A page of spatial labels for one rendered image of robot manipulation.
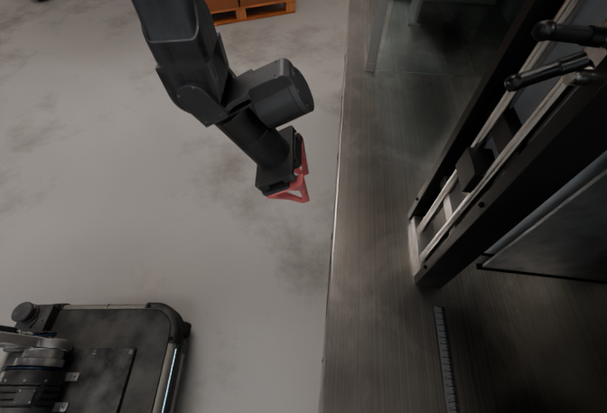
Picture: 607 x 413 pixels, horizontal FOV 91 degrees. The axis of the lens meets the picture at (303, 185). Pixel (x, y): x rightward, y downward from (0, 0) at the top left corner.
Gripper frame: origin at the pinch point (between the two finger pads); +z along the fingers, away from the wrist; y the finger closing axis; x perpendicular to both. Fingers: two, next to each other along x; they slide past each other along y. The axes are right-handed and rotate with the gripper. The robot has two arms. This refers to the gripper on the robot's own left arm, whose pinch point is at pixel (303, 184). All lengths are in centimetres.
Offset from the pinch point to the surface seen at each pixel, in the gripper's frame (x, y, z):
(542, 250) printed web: -32.6, -10.5, 24.2
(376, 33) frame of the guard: -18, 57, 13
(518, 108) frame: -31.7, -2.7, -3.7
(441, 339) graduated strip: -13.2, -22.3, 24.3
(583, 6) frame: -36.3, -3.0, -14.2
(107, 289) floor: 134, 15, 44
